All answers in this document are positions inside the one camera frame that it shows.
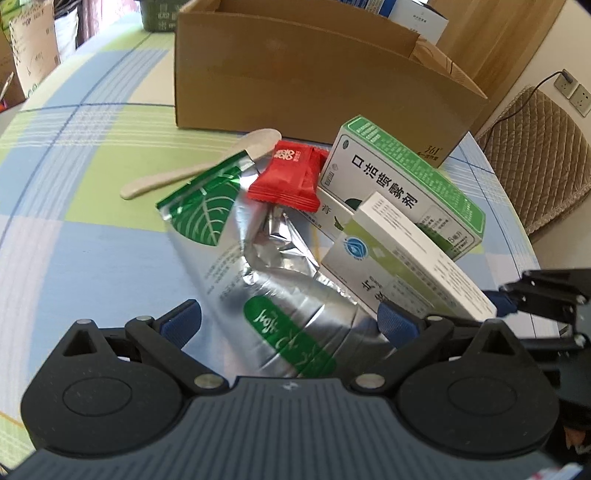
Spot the plaid cloth covered desktop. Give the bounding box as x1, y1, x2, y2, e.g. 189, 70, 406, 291
0, 11, 568, 462

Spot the black charger cable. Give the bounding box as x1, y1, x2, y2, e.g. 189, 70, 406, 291
489, 74, 561, 125

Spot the small brown cardboard box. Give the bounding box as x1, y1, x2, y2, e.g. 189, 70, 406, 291
0, 32, 28, 107

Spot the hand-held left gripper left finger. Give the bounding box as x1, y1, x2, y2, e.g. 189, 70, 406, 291
59, 299, 229, 396

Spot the red snack packet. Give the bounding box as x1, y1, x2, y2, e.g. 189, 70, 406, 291
248, 141, 331, 212

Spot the dark brown and green carton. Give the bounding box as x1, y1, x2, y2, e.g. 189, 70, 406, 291
139, 0, 195, 33

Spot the beige spoon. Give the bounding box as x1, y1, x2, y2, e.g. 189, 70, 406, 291
120, 129, 282, 200

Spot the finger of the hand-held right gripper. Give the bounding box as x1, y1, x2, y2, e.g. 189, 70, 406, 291
486, 269, 591, 333
519, 335, 591, 358

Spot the blue carton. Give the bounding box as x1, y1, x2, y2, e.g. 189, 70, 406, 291
337, 0, 398, 17

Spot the white and green pill box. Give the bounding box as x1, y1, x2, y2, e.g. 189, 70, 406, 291
320, 191, 498, 321

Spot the green and white spray box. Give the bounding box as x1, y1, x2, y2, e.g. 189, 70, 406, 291
318, 115, 486, 261

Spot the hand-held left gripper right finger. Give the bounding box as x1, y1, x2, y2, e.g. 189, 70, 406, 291
349, 300, 519, 396

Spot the white carton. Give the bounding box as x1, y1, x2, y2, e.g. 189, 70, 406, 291
388, 0, 450, 44

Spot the long white ointment box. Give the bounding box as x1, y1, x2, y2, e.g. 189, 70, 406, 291
307, 188, 356, 241

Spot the silver foil pouch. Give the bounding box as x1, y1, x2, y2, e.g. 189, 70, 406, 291
156, 154, 402, 381

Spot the white printed paper bag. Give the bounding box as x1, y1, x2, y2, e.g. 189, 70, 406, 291
9, 0, 63, 95

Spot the wooden door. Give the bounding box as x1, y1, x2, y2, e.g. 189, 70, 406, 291
427, 0, 566, 134

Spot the brown quilted chair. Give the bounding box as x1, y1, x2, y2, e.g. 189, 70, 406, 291
475, 87, 591, 241

